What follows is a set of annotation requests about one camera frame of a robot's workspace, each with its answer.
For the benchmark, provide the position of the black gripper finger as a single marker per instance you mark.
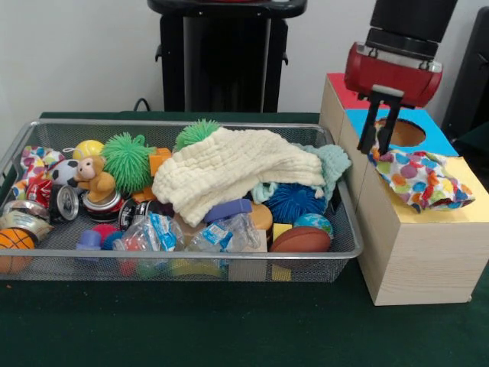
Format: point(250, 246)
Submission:
point(390, 126)
point(370, 126)

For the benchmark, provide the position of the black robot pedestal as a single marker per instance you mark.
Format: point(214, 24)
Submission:
point(225, 57)

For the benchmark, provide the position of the dark green table cloth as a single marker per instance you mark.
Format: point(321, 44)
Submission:
point(477, 141)
point(229, 325)

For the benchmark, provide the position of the orange toy basketball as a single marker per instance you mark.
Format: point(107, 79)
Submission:
point(15, 240)

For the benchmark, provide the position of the black upright panel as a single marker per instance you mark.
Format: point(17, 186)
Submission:
point(471, 76)

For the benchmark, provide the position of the globe print ball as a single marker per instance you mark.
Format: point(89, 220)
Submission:
point(313, 223)

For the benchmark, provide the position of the blue spiky rubber ball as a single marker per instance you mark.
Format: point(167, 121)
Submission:
point(294, 202)

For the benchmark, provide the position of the brown toy football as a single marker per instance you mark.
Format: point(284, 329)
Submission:
point(300, 239)

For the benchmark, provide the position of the mint knitted cloth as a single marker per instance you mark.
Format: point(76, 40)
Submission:
point(336, 168)

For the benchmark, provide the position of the brown monkey plush toy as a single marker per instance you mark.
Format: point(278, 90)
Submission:
point(97, 179)

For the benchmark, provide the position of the cream knitted cloth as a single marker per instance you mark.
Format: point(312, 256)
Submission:
point(221, 168)

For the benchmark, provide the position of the green spiky rubber ball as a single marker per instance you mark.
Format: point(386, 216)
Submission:
point(126, 160)
point(195, 134)

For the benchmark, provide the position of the polka dot cloth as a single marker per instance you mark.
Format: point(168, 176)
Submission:
point(32, 162)
point(416, 179)

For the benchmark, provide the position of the wooden box with three holes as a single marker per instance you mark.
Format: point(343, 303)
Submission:
point(420, 267)

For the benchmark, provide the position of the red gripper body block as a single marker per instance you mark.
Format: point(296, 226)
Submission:
point(393, 78)

